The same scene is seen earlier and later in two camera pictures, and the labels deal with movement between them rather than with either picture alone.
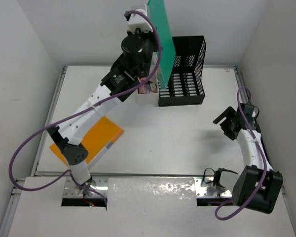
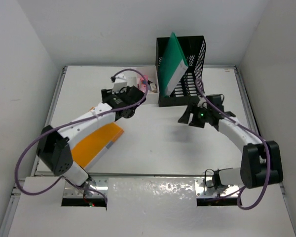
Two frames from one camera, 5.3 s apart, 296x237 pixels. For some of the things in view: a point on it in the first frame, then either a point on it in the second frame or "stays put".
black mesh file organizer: [185, 85] stays put
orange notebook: [103, 132] stays put
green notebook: [167, 53] -> [173, 65]
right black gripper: [229, 113] -> [192, 108]
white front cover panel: [142, 207] stays put
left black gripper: [151, 36] -> [107, 92]
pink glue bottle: [143, 89] stays put
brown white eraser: [153, 87] stays put
